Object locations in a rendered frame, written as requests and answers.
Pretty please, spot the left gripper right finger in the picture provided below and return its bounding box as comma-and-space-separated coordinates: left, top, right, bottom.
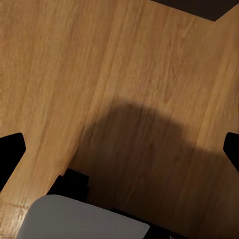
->
223, 132, 239, 173

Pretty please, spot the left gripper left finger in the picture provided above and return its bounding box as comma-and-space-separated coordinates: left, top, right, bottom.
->
0, 132, 26, 192

